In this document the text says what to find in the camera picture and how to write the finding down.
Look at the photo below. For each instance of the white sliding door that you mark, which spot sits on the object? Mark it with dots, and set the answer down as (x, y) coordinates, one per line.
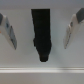
(41, 68)

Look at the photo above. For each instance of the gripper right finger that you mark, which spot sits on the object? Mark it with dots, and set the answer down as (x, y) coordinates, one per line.
(72, 28)

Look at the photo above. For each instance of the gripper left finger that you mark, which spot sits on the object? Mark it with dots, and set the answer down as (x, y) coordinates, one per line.
(9, 31)

